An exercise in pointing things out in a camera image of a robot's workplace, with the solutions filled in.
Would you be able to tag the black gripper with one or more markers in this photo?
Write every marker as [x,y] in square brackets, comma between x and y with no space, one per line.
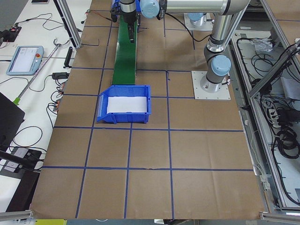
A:
[129,18]

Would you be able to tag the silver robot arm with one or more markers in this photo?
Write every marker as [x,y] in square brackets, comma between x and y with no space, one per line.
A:
[197,19]
[228,14]

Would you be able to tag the blue right plastic bin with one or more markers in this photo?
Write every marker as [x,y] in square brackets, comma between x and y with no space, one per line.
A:
[117,4]

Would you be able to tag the blue plastic bin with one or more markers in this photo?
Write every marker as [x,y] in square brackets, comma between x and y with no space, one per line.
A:
[124,91]
[117,4]

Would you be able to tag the green conveyor belt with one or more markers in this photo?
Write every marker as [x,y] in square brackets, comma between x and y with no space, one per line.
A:
[125,58]

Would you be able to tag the blue left plastic bin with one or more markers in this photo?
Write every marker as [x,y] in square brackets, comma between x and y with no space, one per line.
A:
[124,91]

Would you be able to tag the black power adapter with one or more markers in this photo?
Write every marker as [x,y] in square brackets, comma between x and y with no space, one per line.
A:
[60,75]

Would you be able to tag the teach pendant tablet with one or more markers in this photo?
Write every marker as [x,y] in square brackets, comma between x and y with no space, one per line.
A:
[26,60]

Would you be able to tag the metal reacher tool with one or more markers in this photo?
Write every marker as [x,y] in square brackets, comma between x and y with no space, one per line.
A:
[57,45]

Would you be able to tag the black laptop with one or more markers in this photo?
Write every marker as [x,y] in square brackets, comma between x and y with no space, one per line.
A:
[11,117]

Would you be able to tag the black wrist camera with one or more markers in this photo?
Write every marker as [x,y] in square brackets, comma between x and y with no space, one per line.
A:
[115,12]

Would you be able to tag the aluminium frame post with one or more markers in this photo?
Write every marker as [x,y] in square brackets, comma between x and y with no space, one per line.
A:
[69,23]

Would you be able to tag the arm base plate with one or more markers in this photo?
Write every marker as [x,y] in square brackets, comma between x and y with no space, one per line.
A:
[204,90]
[207,26]

